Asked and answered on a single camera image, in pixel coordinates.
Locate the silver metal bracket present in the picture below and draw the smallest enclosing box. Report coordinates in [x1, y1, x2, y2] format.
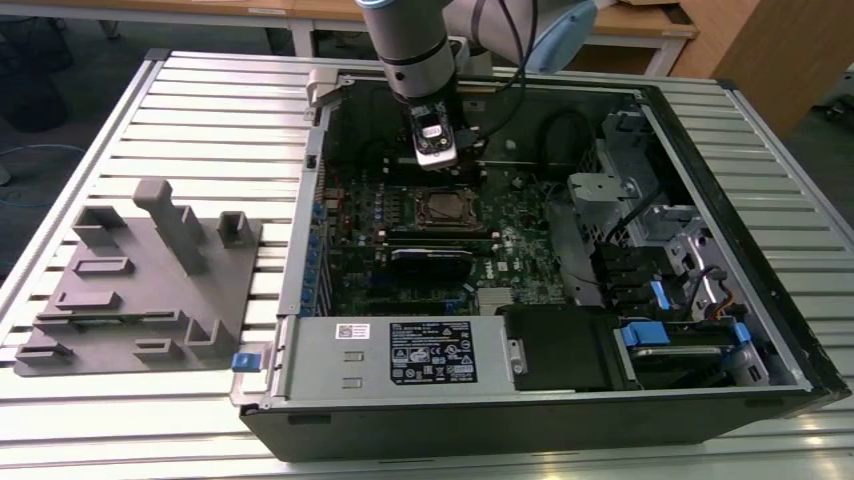
[566, 172, 642, 216]

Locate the black PC case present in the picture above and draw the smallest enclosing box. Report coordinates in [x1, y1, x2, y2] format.
[225, 67, 854, 464]

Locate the hard disk in blue carrier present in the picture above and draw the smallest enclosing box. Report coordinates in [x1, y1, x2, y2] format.
[616, 321, 752, 391]

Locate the silver chipset heatsink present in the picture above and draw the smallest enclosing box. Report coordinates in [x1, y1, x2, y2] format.
[476, 286, 519, 307]

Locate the black office chair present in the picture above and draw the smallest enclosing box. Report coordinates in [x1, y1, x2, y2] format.
[0, 14, 76, 134]

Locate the grey case latch handle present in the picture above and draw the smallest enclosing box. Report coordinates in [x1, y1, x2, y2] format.
[304, 68, 343, 109]

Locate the black drive bay block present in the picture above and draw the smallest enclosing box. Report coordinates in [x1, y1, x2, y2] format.
[590, 244, 675, 306]

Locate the coloured wire bundle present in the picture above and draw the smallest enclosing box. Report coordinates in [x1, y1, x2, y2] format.
[706, 292, 736, 321]

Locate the black power supply label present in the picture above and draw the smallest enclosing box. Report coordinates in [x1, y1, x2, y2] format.
[388, 321, 474, 385]

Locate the black graphics card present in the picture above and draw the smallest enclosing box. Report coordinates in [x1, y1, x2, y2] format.
[390, 245, 476, 287]

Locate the green motherboard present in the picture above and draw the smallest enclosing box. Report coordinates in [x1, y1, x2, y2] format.
[317, 162, 576, 319]

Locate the silver power supply unit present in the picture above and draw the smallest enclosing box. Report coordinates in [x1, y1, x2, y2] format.
[285, 315, 519, 399]

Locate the metal drive cage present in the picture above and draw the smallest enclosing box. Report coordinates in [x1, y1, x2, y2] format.
[574, 109, 755, 321]

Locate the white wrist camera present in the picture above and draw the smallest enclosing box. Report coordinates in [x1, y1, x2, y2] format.
[406, 99, 463, 174]

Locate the grey parts rack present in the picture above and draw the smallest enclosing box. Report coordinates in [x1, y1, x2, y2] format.
[12, 178, 267, 378]

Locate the silver CPU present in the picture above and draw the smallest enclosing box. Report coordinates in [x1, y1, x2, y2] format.
[428, 193, 467, 222]

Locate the dark office chair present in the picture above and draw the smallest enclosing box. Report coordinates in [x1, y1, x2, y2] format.
[810, 64, 854, 124]

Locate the CPU socket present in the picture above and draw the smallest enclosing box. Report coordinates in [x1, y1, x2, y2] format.
[411, 184, 487, 232]

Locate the thick black cable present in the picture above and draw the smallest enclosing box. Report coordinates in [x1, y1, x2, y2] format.
[603, 182, 666, 246]

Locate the looped black cable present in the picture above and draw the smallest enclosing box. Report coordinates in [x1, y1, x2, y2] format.
[540, 107, 594, 167]

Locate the wooden cabinet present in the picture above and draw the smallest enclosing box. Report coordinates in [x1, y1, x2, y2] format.
[670, 0, 854, 141]

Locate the black fan shroud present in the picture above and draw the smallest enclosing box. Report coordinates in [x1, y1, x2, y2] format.
[498, 303, 634, 393]

